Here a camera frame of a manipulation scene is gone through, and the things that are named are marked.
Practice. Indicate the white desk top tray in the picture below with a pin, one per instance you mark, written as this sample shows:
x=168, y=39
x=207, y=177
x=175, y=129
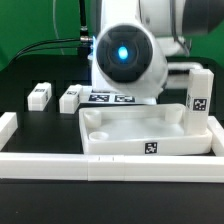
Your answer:
x=141, y=130

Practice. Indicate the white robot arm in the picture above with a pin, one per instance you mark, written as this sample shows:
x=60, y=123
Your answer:
x=134, y=37

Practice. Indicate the fiducial marker sheet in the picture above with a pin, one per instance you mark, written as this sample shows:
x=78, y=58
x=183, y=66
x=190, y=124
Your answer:
x=111, y=98

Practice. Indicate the white U-shaped fence wall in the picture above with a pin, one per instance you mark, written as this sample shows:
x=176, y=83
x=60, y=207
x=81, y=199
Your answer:
x=103, y=168

